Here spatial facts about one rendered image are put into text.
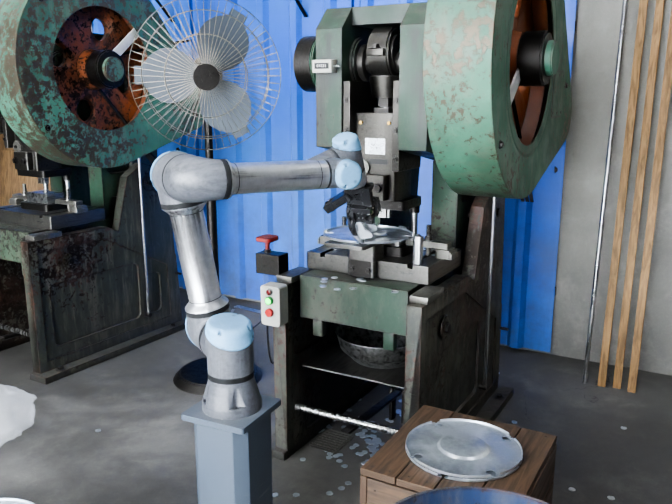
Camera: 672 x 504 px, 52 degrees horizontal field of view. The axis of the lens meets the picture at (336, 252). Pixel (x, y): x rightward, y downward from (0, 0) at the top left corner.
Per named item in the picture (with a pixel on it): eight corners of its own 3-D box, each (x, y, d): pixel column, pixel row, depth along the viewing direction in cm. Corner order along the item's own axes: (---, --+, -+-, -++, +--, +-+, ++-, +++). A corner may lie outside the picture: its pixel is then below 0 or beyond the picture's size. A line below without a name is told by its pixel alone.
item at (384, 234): (416, 228, 235) (416, 226, 235) (407, 246, 207) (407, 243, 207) (334, 225, 241) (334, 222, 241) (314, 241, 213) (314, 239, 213)
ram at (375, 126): (389, 203, 218) (391, 108, 211) (348, 200, 225) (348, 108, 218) (411, 196, 232) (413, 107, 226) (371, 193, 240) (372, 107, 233)
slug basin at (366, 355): (407, 384, 223) (408, 355, 220) (317, 364, 239) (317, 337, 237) (444, 351, 251) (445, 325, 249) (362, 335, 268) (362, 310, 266)
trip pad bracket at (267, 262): (280, 309, 231) (279, 253, 227) (256, 305, 236) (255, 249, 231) (289, 305, 236) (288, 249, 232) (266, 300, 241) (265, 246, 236)
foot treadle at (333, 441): (335, 466, 211) (335, 451, 210) (308, 458, 216) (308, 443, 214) (411, 395, 261) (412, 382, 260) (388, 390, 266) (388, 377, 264)
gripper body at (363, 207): (372, 227, 199) (365, 192, 193) (346, 224, 203) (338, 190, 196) (382, 212, 205) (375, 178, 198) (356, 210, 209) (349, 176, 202)
